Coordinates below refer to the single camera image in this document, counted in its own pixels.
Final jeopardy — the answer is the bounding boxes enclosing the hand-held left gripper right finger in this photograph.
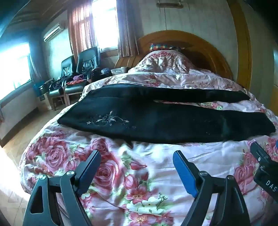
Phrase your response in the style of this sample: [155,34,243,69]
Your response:
[173,150,251,226]

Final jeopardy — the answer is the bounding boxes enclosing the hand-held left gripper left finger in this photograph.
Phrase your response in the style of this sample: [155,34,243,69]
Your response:
[23,150,101,226]

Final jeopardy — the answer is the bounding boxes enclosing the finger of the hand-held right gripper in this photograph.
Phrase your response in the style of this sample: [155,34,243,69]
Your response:
[250,141,272,167]

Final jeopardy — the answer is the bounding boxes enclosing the black embroidered pants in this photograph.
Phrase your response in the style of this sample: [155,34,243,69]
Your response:
[58,84,276,145]

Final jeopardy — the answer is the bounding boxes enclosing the pink floral quilt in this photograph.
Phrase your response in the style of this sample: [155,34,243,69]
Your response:
[19,66,278,226]

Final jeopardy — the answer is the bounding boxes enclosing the cardboard box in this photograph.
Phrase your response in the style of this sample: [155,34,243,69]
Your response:
[39,92,53,110]

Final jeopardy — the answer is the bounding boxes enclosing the dark bag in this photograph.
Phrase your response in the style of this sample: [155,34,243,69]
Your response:
[91,67,112,82]

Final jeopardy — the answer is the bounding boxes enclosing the blue bag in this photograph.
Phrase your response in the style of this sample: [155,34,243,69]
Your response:
[32,79,47,96]

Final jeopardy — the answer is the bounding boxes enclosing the black leather armchair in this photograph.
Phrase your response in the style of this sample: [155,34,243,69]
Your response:
[65,47,101,105]
[49,55,76,109]

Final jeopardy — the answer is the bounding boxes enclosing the pink floral pillow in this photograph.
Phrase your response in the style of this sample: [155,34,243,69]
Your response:
[128,51,190,73]

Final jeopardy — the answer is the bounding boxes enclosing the wooden arched headboard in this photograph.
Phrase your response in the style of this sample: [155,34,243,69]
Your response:
[115,30,234,82]

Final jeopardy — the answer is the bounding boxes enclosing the checkered colourful cloth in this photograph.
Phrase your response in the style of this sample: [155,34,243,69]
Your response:
[149,43,185,52]

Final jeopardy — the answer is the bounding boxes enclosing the reddish sheer curtain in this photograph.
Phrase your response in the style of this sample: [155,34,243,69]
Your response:
[67,3,97,60]

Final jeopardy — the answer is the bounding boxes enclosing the brown patterned curtain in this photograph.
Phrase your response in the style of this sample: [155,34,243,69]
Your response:
[116,0,140,58]

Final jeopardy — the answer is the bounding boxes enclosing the wooden door frame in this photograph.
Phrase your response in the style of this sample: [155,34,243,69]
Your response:
[227,0,253,93]

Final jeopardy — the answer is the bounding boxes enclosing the white wall air conditioner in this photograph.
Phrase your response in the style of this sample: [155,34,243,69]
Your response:
[43,23,66,43]

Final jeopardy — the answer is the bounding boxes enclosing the wall rack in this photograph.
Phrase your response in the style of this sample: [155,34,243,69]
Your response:
[156,0,182,8]

